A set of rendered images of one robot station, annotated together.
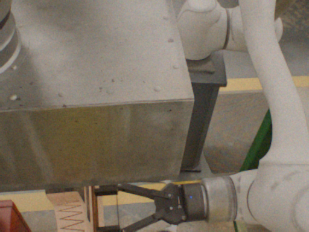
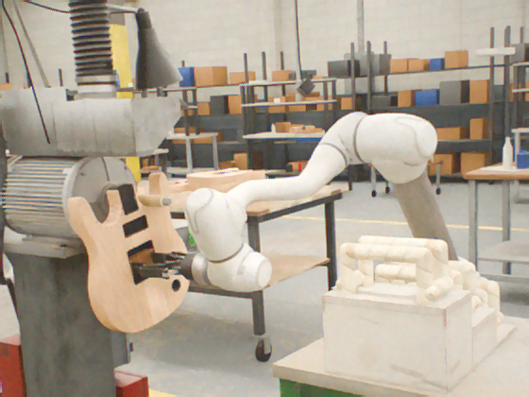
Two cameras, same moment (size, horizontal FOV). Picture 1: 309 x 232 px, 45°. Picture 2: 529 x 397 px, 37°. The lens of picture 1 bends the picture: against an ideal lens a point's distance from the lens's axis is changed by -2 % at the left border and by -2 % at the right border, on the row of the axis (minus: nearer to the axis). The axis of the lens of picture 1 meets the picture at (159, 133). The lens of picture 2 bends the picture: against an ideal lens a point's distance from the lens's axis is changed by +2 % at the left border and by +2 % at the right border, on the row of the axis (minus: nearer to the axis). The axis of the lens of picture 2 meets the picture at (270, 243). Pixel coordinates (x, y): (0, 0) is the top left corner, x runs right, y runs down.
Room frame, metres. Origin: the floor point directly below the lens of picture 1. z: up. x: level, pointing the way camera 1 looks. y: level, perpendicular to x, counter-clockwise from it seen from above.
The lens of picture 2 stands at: (-0.86, -1.71, 1.53)
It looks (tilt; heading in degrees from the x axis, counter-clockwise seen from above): 11 degrees down; 48
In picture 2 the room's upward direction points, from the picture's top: 3 degrees counter-clockwise
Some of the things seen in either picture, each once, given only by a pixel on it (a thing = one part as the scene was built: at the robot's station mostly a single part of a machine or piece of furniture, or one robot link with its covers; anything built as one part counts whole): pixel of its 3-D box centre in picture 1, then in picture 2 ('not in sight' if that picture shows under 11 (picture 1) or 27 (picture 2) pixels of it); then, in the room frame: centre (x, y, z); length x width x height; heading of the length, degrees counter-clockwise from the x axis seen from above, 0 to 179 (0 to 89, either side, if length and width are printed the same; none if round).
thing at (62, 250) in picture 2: not in sight; (56, 240); (0.25, 0.53, 1.11); 0.36 x 0.24 x 0.04; 102
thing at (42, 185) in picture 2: not in sight; (67, 196); (0.27, 0.47, 1.25); 0.41 x 0.27 x 0.26; 102
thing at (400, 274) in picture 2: not in sight; (417, 274); (0.49, -0.66, 1.12); 0.20 x 0.03 x 0.03; 105
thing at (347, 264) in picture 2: not in sight; (348, 272); (0.32, -0.62, 1.15); 0.03 x 0.03 x 0.09
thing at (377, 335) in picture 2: not in sight; (397, 332); (0.38, -0.69, 1.02); 0.27 x 0.15 x 0.17; 106
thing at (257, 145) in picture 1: (247, 173); not in sight; (0.78, -0.37, 0.45); 0.05 x 0.05 x 0.90; 12
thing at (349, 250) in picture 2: not in sight; (383, 252); (0.34, -0.70, 1.20); 0.20 x 0.03 x 0.03; 105
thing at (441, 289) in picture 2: not in sight; (437, 288); (0.40, -0.79, 1.12); 0.11 x 0.03 x 0.03; 16
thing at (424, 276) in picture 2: not in sight; (424, 279); (0.36, -0.79, 1.15); 0.03 x 0.03 x 0.09
